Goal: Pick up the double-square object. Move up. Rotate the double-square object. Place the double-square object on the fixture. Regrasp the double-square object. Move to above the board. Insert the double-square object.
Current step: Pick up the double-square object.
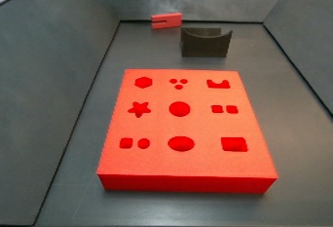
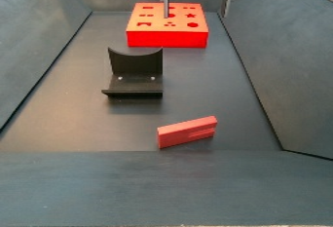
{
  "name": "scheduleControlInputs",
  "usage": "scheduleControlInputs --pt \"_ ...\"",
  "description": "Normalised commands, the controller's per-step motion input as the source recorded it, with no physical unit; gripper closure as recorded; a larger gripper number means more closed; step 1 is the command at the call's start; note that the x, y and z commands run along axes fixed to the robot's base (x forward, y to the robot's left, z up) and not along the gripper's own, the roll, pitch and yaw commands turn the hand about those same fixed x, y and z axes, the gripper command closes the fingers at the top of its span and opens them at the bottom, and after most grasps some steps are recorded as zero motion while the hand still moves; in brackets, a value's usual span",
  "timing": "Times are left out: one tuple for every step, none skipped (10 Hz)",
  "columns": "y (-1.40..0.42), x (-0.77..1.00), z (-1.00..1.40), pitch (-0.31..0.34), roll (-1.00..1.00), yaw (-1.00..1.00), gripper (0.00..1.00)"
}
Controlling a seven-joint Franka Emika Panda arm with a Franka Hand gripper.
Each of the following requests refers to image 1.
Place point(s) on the red double-square block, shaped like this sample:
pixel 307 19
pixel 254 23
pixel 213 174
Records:
pixel 167 20

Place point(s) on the red shape-sorting board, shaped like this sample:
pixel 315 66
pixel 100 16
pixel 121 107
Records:
pixel 185 135

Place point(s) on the black curved holder stand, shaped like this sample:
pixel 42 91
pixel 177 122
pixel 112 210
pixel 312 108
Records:
pixel 204 42

